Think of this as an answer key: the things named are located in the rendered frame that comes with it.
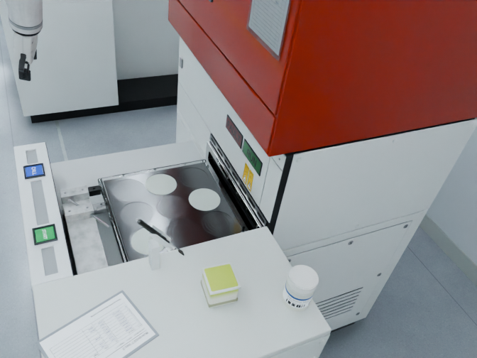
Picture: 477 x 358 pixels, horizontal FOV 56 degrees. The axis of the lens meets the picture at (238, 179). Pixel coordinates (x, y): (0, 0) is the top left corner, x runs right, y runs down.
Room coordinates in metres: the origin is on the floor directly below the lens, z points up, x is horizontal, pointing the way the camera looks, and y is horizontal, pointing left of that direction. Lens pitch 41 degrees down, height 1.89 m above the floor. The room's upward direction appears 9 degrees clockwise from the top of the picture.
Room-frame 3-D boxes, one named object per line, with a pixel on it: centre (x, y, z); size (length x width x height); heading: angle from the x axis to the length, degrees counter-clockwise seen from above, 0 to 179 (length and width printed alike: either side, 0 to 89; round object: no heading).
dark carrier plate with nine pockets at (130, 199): (0.96, 0.19, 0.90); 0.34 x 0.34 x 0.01; 30
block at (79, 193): (0.94, 0.49, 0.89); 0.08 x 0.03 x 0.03; 120
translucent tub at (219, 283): (0.63, 0.00, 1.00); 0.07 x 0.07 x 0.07; 25
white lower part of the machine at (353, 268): (1.41, -0.20, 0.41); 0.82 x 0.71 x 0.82; 30
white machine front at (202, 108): (1.24, 0.09, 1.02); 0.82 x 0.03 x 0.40; 30
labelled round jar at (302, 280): (0.65, -0.19, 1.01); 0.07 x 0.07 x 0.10
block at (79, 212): (0.87, 0.45, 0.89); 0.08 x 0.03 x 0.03; 120
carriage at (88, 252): (0.81, 0.41, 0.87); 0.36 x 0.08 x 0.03; 30
